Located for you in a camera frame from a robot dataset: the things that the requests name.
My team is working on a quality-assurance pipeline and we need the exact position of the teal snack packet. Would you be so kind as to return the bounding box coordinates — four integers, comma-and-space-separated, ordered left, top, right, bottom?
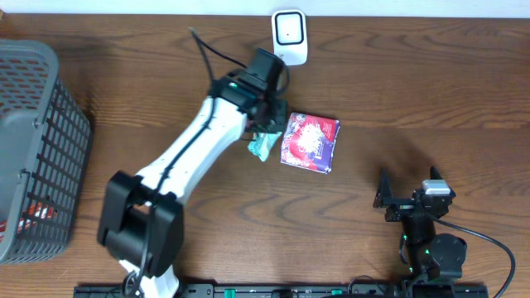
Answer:
248, 132, 282, 162

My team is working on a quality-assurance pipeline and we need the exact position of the purple red snack pack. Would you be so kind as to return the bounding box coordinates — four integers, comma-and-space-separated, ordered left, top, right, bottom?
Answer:
281, 113, 340, 174

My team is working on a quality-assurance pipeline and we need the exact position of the orange brown snack bar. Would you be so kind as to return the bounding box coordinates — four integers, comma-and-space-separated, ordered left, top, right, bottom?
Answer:
0, 203, 57, 239

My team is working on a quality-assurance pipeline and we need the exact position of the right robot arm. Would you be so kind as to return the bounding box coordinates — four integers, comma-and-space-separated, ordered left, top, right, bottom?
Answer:
373, 166, 467, 297

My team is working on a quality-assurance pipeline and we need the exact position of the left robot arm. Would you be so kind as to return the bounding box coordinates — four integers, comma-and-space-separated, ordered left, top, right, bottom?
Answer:
97, 70, 290, 297

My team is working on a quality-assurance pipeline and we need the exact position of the white barcode scanner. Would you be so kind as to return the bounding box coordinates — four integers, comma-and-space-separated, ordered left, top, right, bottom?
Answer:
271, 9, 309, 66

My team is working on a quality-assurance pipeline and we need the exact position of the grey plastic mesh basket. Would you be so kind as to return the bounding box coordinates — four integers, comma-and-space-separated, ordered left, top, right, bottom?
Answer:
1, 39, 93, 265

